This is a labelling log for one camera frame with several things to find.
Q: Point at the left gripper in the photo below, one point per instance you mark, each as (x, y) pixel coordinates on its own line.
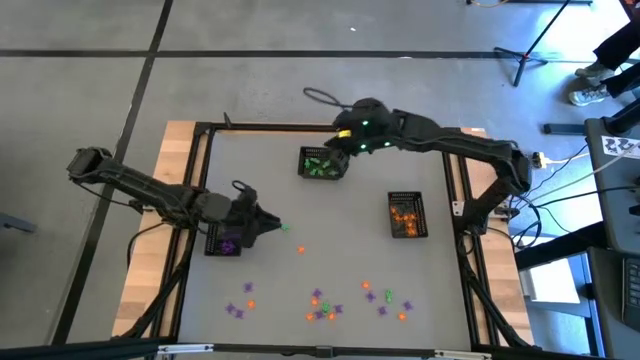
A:
(239, 215)

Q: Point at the person's shoe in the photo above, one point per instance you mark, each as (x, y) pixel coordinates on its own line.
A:
(592, 70)
(587, 95)

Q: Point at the silver frame bracket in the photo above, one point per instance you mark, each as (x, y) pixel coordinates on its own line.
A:
(462, 355)
(185, 348)

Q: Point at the black desk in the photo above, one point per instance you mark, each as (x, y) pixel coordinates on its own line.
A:
(615, 225)

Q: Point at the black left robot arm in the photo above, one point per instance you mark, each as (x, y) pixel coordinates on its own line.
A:
(145, 187)

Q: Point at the black desk beam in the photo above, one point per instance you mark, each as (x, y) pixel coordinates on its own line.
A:
(560, 246)

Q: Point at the gray table mat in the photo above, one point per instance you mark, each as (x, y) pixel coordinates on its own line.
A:
(340, 265)

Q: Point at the black tripod stand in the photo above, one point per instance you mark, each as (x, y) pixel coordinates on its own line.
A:
(522, 59)

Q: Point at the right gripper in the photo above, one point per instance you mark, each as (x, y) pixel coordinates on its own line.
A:
(352, 145)

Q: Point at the gray chair base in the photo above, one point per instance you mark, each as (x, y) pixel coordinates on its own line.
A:
(15, 222)

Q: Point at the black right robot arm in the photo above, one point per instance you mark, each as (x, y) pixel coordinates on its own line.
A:
(450, 142)

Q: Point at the black aluminium rig frame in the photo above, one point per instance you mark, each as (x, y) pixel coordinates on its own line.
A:
(270, 128)

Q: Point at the small gray camera box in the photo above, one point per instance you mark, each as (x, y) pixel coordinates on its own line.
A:
(324, 352)

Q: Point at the person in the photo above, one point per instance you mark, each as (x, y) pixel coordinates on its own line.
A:
(617, 47)

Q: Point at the black keyboard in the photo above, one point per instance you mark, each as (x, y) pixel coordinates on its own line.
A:
(632, 295)

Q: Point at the yellow power plug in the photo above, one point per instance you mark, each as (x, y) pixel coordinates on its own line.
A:
(538, 160)

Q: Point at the black floor stand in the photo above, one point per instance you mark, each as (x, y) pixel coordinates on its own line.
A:
(565, 129)

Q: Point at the black plastic basket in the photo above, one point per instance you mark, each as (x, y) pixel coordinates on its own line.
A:
(306, 175)
(212, 249)
(417, 200)

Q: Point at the white paper label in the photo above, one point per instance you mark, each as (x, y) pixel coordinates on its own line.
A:
(607, 141)

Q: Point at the white panel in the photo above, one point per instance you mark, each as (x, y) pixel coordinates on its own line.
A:
(550, 285)

